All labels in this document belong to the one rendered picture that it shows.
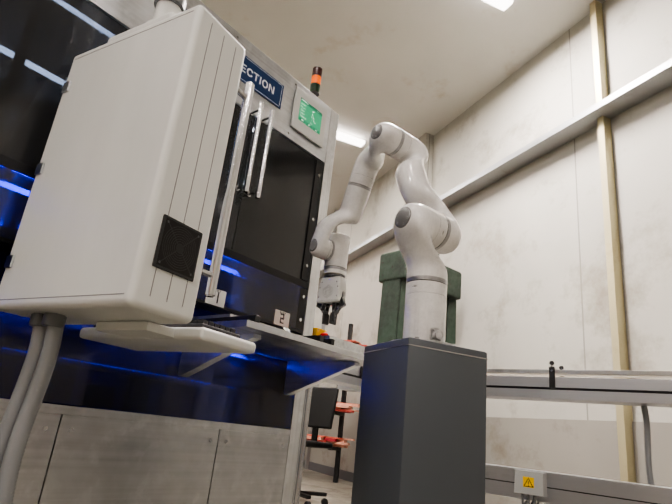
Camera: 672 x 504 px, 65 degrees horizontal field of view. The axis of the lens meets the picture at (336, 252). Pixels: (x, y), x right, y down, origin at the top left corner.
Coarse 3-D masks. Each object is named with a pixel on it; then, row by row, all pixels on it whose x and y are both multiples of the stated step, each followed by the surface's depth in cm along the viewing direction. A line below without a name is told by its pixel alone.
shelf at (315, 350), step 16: (240, 320) 147; (272, 336) 156; (288, 336) 157; (256, 352) 195; (272, 352) 191; (288, 352) 186; (304, 352) 182; (320, 352) 177; (336, 352) 173; (352, 352) 180
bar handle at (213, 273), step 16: (240, 96) 139; (240, 112) 139; (240, 128) 137; (240, 144) 135; (240, 160) 135; (224, 192) 131; (224, 208) 129; (224, 224) 128; (224, 240) 127; (208, 272) 122; (208, 288) 123
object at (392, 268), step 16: (384, 256) 525; (400, 256) 507; (384, 272) 518; (400, 272) 501; (448, 272) 542; (384, 288) 513; (400, 288) 498; (448, 288) 537; (384, 304) 506; (400, 304) 492; (448, 304) 541; (384, 320) 499; (400, 320) 488; (448, 320) 536; (384, 336) 492; (400, 336) 485; (448, 336) 532
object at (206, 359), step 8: (240, 336) 158; (248, 336) 155; (256, 336) 155; (184, 352) 172; (192, 352) 170; (184, 360) 171; (192, 360) 168; (200, 360) 166; (208, 360) 163; (216, 360) 164; (184, 368) 170; (192, 368) 167; (200, 368) 167; (184, 376) 171
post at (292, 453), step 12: (336, 120) 258; (336, 132) 257; (324, 168) 246; (324, 180) 245; (324, 192) 244; (324, 204) 242; (324, 216) 241; (312, 264) 230; (312, 276) 229; (312, 288) 228; (312, 300) 227; (312, 312) 226; (312, 324) 226; (300, 396) 214; (300, 408) 213; (300, 420) 213; (288, 444) 206; (288, 456) 205; (288, 468) 204; (288, 480) 203; (288, 492) 203
